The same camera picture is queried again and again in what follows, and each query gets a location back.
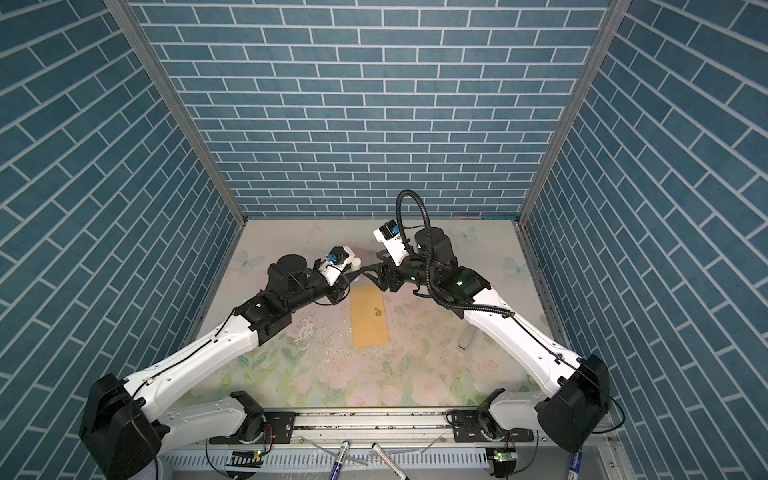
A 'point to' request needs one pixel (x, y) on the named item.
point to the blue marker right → (575, 465)
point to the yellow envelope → (368, 315)
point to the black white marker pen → (390, 462)
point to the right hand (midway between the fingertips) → (368, 258)
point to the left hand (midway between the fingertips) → (357, 267)
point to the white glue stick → (356, 263)
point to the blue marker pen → (345, 447)
